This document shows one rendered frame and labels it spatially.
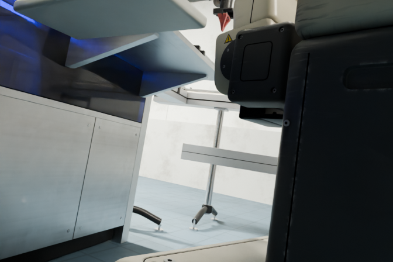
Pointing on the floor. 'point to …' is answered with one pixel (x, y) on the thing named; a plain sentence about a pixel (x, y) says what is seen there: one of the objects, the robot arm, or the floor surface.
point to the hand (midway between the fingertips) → (222, 29)
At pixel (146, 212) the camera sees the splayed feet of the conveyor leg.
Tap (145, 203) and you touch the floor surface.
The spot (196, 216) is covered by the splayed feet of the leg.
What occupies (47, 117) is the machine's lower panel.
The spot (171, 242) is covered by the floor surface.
